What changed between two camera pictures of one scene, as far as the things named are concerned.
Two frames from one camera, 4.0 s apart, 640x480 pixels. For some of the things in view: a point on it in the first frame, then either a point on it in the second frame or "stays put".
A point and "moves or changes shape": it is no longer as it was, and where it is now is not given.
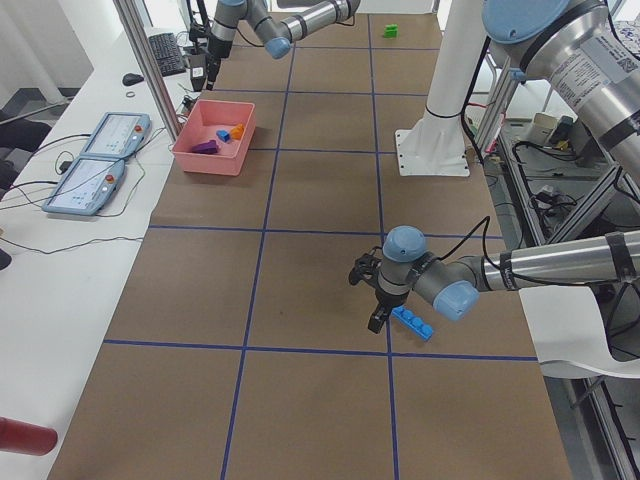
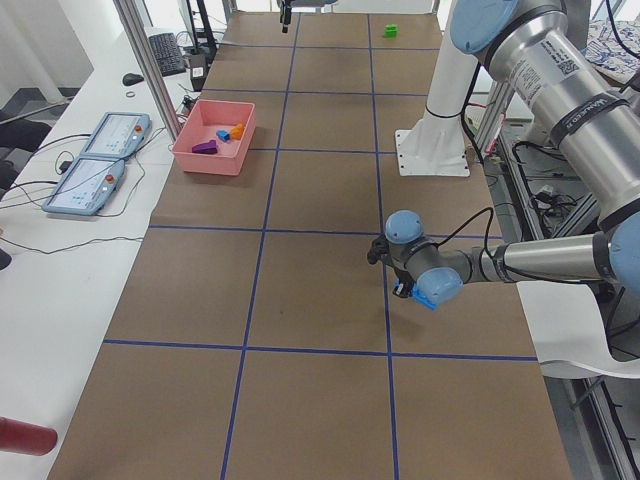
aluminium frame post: x=134 y=26 stays put
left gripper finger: x=377 y=320 -> x=403 y=290
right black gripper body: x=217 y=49 -> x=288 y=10
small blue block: x=223 y=134 stays put
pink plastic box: x=216 y=136 stays put
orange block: x=237 y=131 stays put
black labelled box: x=198 y=71 stays put
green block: x=390 y=31 stays put
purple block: x=209 y=147 stays put
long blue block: x=412 y=322 moves or changes shape
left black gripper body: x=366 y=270 -> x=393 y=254
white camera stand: x=434 y=144 stays put
